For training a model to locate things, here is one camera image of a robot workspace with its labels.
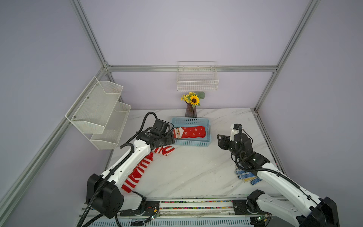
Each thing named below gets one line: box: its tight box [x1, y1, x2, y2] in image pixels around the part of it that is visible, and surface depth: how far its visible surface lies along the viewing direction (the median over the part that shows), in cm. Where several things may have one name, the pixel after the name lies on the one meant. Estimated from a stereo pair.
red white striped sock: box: [121, 145, 176, 193], surface depth 88 cm
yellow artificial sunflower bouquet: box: [180, 91, 206, 109], surface depth 97 cm
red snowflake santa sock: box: [172, 125, 206, 139], surface depth 103 cm
